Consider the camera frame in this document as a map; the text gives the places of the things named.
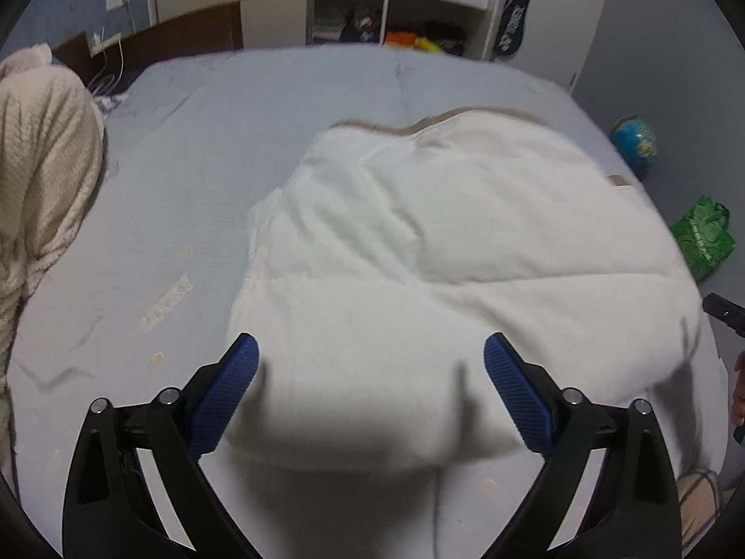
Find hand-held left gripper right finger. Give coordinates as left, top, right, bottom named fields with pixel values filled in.
left=483, top=331, right=682, bottom=559

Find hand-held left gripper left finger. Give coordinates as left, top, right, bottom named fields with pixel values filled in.
left=63, top=332, right=263, bottom=559

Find white duvet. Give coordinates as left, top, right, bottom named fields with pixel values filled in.
left=224, top=108, right=705, bottom=475

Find person's right hand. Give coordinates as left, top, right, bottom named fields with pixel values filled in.
left=730, top=350, right=745, bottom=427

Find green shopping bag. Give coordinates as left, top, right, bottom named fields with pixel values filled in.
left=669, top=195, right=736, bottom=280

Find blue globe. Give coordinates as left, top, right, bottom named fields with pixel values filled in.
left=610, top=115, right=660, bottom=179

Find person's plaid trousers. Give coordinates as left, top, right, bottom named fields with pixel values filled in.
left=677, top=469, right=724, bottom=559

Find bed with light blue sheet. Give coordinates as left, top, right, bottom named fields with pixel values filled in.
left=6, top=47, right=728, bottom=559

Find cream knitted blanket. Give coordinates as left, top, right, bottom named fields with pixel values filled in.
left=0, top=45, right=109, bottom=461

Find white door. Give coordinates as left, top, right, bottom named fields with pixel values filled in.
left=524, top=0, right=616, bottom=94

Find black racket bag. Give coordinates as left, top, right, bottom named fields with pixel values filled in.
left=489, top=0, right=537, bottom=62

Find brown wooden headboard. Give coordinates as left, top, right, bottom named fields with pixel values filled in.
left=52, top=1, right=244, bottom=91

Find white power strip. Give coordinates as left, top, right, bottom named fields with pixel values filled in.
left=87, top=32, right=123, bottom=58

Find open shelf unit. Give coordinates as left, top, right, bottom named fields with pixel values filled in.
left=307, top=0, right=392, bottom=48

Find white charging cable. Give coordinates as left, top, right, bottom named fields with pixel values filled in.
left=87, top=41, right=130, bottom=97

